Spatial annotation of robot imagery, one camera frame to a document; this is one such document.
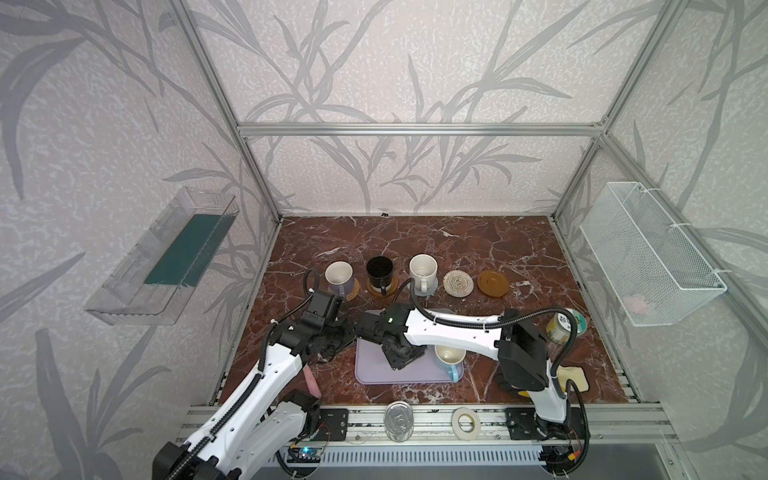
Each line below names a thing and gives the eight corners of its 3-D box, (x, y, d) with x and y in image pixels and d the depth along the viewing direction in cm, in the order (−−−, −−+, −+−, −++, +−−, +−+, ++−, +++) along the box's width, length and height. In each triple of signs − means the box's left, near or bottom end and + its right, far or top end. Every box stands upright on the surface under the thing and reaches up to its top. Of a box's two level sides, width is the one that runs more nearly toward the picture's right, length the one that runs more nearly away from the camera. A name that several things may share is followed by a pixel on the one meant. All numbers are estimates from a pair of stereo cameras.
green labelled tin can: (550, 344, 89) (562, 332, 83) (542, 321, 94) (553, 308, 87) (578, 344, 89) (592, 332, 83) (569, 321, 94) (582, 308, 87)
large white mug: (409, 301, 98) (410, 285, 91) (409, 270, 106) (410, 253, 99) (437, 301, 98) (440, 285, 91) (434, 270, 106) (437, 253, 99)
